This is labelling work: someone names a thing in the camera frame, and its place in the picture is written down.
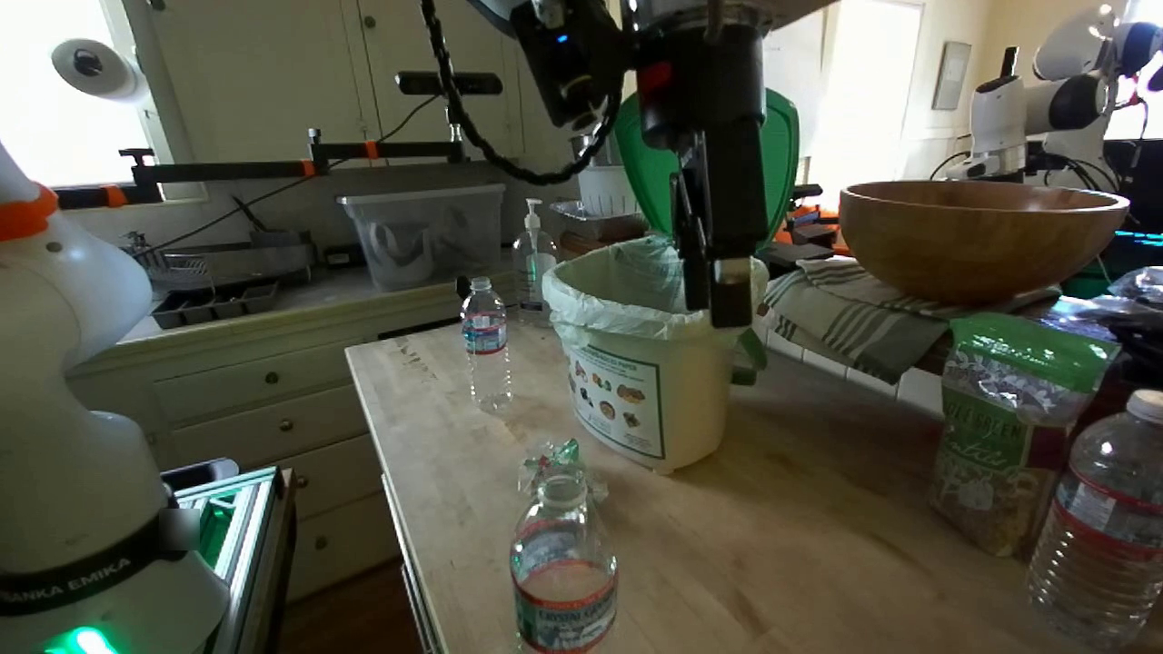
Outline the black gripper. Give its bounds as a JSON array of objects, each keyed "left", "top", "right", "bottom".
[{"left": 640, "top": 26, "right": 775, "bottom": 330}]

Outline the green bin lid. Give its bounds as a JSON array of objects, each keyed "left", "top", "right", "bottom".
[{"left": 612, "top": 84, "right": 801, "bottom": 249}]

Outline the small clear water bottle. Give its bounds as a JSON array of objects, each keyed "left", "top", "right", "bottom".
[
  {"left": 459, "top": 272, "right": 520, "bottom": 413},
  {"left": 505, "top": 469, "right": 623, "bottom": 654}
]

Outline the white bin with green liner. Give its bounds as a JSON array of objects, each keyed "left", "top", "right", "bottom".
[{"left": 537, "top": 232, "right": 775, "bottom": 349}]

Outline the white compost bin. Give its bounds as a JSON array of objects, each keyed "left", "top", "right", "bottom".
[{"left": 559, "top": 304, "right": 775, "bottom": 477}]

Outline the clear pump bottle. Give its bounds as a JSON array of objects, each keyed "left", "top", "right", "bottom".
[{"left": 511, "top": 198, "right": 564, "bottom": 304}]

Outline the large clear water bottle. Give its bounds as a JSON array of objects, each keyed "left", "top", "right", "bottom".
[{"left": 1024, "top": 384, "right": 1163, "bottom": 646}]

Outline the striped dish towel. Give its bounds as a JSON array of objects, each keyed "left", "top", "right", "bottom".
[{"left": 757, "top": 258, "right": 960, "bottom": 384}]

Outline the wooden bowl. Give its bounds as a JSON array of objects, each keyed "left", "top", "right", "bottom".
[{"left": 835, "top": 178, "right": 1135, "bottom": 308}]

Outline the clear plastic tub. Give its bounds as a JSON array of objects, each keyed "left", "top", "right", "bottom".
[{"left": 336, "top": 181, "right": 509, "bottom": 295}]

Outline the green snack bag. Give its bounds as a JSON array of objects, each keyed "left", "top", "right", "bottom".
[{"left": 926, "top": 308, "right": 1118, "bottom": 562}]

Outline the white and black machine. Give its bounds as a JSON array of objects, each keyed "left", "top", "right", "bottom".
[{"left": 965, "top": 0, "right": 1163, "bottom": 184}]

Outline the cream drawer cabinet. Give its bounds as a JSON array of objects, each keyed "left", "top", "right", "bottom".
[{"left": 67, "top": 278, "right": 485, "bottom": 603}]

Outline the black boom with orange clamps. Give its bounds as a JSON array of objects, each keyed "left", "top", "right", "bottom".
[{"left": 46, "top": 124, "right": 467, "bottom": 220}]

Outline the blue rounded object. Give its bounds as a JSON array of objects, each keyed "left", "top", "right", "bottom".
[{"left": 1107, "top": 15, "right": 1163, "bottom": 95}]

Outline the black dish tray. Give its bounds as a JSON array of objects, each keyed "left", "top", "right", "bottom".
[{"left": 123, "top": 228, "right": 319, "bottom": 335}]

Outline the black corrugated cable conduit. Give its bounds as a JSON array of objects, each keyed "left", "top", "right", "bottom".
[{"left": 413, "top": 0, "right": 623, "bottom": 194}]

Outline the framed wall picture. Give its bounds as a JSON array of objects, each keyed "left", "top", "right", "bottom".
[{"left": 931, "top": 38, "right": 975, "bottom": 115}]

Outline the black bar camera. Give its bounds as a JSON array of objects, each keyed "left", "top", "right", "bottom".
[{"left": 393, "top": 71, "right": 500, "bottom": 102}]

